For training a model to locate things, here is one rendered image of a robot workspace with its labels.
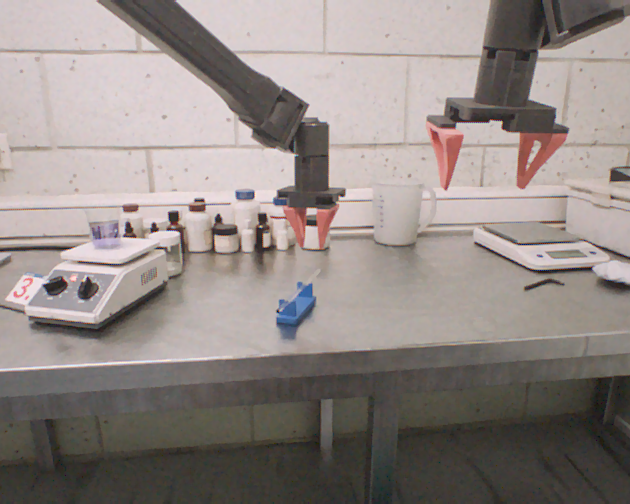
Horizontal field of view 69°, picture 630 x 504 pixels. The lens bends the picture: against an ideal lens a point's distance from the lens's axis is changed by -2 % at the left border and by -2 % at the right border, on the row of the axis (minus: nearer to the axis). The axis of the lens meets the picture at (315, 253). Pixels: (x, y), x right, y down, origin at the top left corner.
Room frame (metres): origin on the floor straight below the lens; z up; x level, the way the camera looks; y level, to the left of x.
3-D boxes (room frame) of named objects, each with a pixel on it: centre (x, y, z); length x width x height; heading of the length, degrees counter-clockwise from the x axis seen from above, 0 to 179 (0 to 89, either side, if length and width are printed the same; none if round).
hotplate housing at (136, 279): (0.73, 0.35, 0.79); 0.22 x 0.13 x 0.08; 166
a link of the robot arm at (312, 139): (0.77, 0.01, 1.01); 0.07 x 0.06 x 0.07; 27
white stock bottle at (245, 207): (1.11, 0.17, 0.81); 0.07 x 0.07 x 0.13
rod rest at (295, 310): (0.69, 0.03, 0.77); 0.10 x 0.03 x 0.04; 162
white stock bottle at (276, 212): (1.10, 0.08, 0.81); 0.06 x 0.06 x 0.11
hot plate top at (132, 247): (0.76, 0.35, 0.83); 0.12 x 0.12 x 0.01; 76
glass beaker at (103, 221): (0.75, 0.35, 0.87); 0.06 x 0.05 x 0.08; 133
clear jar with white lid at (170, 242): (0.88, 0.29, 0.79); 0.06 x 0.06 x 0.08
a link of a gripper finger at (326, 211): (0.76, 0.00, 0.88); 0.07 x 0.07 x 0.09; 72
